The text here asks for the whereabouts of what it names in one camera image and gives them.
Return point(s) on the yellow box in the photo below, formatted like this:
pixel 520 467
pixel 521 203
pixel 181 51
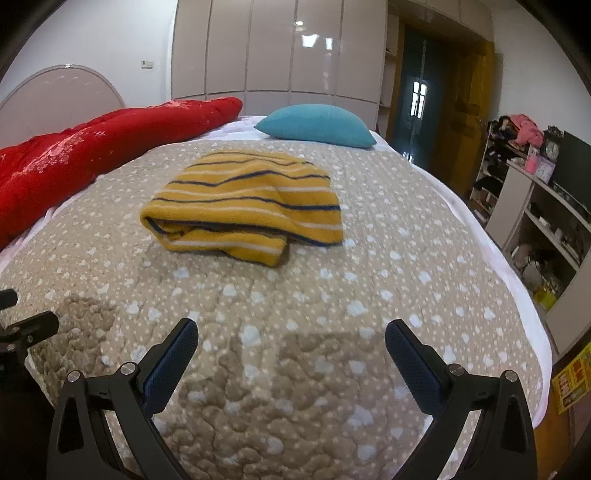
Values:
pixel 546 297

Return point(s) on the glossy panelled wardrobe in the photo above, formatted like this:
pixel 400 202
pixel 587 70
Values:
pixel 277 55

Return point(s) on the teal pillow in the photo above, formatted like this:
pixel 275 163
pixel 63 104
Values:
pixel 318 124

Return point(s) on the yellow poster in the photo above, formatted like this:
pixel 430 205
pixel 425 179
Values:
pixel 570 383

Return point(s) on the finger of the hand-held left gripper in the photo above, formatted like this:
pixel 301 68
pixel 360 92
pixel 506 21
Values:
pixel 7 299
pixel 32 325

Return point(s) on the wooden door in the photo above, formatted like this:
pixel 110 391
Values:
pixel 466 115

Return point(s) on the dark glass door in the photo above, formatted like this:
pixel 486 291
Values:
pixel 415 69

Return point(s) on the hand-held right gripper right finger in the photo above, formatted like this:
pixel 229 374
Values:
pixel 411 364

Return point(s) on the black television screen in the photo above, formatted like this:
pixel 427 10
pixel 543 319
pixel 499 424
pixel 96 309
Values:
pixel 575 161

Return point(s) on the yellow striped garment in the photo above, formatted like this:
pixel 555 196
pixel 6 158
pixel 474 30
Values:
pixel 240 203

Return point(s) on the rounded beige headboard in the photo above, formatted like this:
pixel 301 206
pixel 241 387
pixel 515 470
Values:
pixel 60 90

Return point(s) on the pink box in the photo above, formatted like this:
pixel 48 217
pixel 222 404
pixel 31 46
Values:
pixel 532 160

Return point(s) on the white shelf unit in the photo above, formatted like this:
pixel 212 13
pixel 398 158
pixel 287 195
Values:
pixel 512 203

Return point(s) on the dark clothes pile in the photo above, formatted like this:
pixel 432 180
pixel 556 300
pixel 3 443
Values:
pixel 501 131

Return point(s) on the patterned white box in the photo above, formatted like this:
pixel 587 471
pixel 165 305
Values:
pixel 546 169

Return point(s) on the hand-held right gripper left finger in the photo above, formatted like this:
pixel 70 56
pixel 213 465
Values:
pixel 171 364

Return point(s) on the pink clothing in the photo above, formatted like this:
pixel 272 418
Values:
pixel 528 129

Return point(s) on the red quilt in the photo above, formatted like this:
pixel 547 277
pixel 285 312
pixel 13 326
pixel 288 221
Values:
pixel 92 143

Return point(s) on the small round clock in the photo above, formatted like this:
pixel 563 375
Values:
pixel 551 149

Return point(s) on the beige dotted quilt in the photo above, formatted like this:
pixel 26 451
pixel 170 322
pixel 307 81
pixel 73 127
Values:
pixel 300 300

